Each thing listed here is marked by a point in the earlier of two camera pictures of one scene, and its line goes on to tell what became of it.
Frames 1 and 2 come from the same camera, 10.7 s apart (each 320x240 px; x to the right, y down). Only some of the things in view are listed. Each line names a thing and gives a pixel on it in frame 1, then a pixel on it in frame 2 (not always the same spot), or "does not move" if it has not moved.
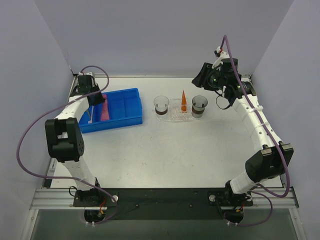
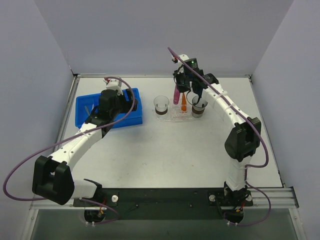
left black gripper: x=96 y=99 to x=126 y=100
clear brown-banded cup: x=199 y=102 does not move
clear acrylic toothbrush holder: x=175 y=114 does not move
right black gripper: x=202 y=75 to x=187 y=85
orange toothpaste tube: x=184 y=108 does not move
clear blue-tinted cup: x=161 y=103 does not move
